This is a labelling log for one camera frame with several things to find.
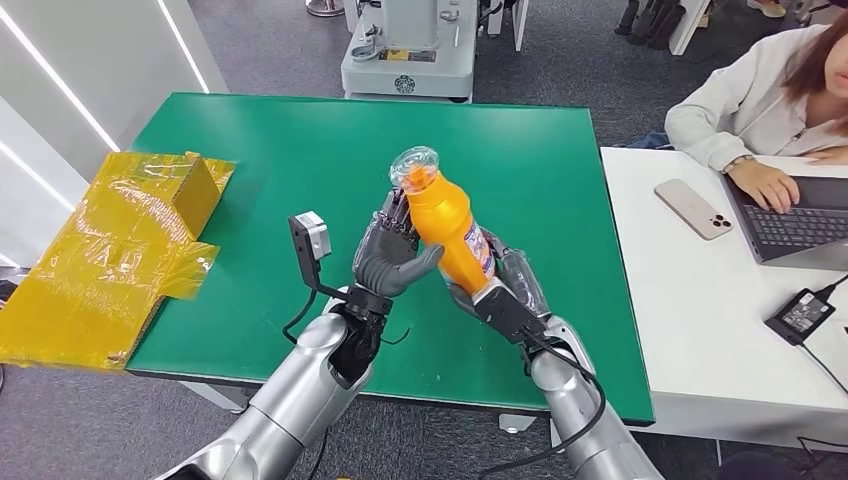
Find person's right hand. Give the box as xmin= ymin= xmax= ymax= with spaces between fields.
xmin=726 ymin=158 xmax=802 ymax=215

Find person's left hand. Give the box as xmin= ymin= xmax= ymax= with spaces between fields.
xmin=804 ymin=145 xmax=848 ymax=166

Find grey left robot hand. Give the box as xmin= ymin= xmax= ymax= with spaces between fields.
xmin=352 ymin=188 xmax=446 ymax=298

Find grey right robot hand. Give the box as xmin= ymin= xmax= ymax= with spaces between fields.
xmin=449 ymin=228 xmax=552 ymax=320

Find orange detergent bottle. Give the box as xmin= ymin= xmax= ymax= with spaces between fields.
xmin=388 ymin=146 xmax=498 ymax=297

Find dark grey laptop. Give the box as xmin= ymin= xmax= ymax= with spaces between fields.
xmin=720 ymin=170 xmax=848 ymax=273

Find beige smartphone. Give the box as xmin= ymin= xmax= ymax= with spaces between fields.
xmin=654 ymin=178 xmax=734 ymax=242

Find person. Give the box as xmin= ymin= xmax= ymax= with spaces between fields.
xmin=664 ymin=13 xmax=848 ymax=215

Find black power adapter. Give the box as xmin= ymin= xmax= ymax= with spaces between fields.
xmin=764 ymin=288 xmax=837 ymax=348

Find light coloured shoe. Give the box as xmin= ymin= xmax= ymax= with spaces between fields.
xmin=746 ymin=0 xmax=787 ymax=20

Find white desk leg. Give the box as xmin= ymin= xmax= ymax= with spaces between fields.
xmin=667 ymin=0 xmax=712 ymax=58

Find black shoes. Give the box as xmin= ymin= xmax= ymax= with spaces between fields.
xmin=612 ymin=0 xmax=687 ymax=52

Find white table leg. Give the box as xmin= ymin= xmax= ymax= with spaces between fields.
xmin=178 ymin=380 xmax=248 ymax=414

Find white furniture panel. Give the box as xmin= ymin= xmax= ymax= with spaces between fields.
xmin=486 ymin=0 xmax=530 ymax=54

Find yellow taped cardboard box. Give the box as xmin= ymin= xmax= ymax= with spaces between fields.
xmin=0 ymin=151 xmax=238 ymax=373

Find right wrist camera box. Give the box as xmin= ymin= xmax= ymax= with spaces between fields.
xmin=472 ymin=278 xmax=550 ymax=346

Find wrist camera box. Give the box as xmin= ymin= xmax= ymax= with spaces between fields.
xmin=288 ymin=211 xmax=333 ymax=293
xmin=472 ymin=278 xmax=550 ymax=346

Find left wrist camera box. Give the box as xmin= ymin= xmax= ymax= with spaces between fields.
xmin=288 ymin=211 xmax=333 ymax=293

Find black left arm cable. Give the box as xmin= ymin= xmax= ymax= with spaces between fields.
xmin=282 ymin=286 xmax=321 ymax=346

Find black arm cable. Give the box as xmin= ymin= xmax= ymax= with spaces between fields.
xmin=282 ymin=286 xmax=321 ymax=346
xmin=495 ymin=329 xmax=609 ymax=480

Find black adapter cable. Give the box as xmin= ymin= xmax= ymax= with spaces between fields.
xmin=813 ymin=274 xmax=848 ymax=301
xmin=798 ymin=342 xmax=848 ymax=397

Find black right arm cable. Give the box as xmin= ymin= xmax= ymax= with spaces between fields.
xmin=495 ymin=329 xmax=609 ymax=480

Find black floor cable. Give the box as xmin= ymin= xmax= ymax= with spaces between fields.
xmin=794 ymin=435 xmax=848 ymax=473

